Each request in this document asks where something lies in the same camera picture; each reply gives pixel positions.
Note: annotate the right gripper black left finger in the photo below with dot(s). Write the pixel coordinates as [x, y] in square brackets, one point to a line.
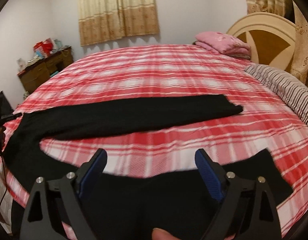
[41, 218]

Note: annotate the red white plaid bed cover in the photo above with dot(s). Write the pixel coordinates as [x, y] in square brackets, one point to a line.
[182, 70]

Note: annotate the beige patterned window curtain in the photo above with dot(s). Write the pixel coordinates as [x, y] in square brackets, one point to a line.
[108, 20]

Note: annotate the folded pink blanket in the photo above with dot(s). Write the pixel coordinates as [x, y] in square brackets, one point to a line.
[224, 44]

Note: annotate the brown wooden dresser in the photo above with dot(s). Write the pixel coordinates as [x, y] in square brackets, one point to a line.
[38, 73]

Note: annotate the black pants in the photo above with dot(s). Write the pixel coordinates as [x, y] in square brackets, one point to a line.
[130, 208]

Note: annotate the cream wooden headboard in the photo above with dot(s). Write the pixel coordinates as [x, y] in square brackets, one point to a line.
[270, 36]

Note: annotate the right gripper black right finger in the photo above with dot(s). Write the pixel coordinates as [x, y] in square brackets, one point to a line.
[247, 207]

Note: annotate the grey striped pillow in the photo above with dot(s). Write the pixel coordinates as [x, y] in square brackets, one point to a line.
[291, 90]

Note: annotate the right hand thumb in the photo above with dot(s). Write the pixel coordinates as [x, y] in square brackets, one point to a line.
[160, 234]

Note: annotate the red items on dresser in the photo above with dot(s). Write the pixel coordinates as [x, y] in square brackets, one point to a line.
[47, 47]

